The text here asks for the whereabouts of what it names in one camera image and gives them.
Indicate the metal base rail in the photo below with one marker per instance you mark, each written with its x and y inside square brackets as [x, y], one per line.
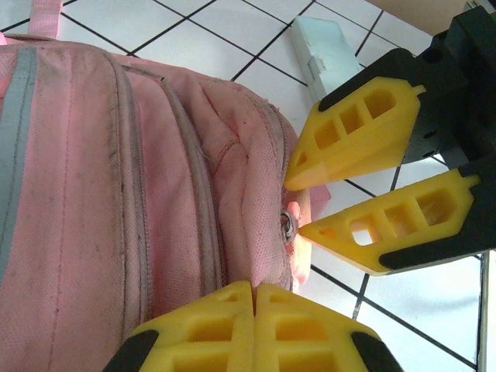
[487, 310]

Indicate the pink backpack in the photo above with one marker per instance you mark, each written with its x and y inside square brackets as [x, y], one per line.
[116, 193]

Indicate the light blue pencil case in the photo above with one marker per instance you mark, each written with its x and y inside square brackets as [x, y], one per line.
[325, 50]

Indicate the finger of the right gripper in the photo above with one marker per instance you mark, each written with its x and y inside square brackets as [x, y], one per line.
[426, 240]
[368, 155]

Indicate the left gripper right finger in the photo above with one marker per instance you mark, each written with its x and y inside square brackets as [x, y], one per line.
[310, 341]

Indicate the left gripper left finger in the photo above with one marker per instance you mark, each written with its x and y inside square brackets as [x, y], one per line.
[201, 341]

